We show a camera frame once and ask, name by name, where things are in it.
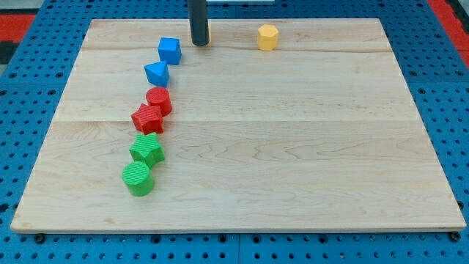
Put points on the yellow hexagon block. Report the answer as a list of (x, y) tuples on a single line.
[(267, 37)]

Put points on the red cylinder block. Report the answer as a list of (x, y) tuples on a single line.
[(159, 96)]

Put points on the red star block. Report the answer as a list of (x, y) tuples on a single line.
[(148, 119)]

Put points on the light wooden board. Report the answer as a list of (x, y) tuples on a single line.
[(320, 135)]

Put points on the green star block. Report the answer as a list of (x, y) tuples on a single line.
[(147, 149)]

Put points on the blue triangle block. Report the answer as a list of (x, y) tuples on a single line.
[(157, 73)]

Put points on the blue cube block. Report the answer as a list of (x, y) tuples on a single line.
[(169, 50)]

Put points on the green cylinder block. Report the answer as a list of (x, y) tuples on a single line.
[(138, 179)]

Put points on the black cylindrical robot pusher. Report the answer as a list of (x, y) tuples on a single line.
[(198, 20)]

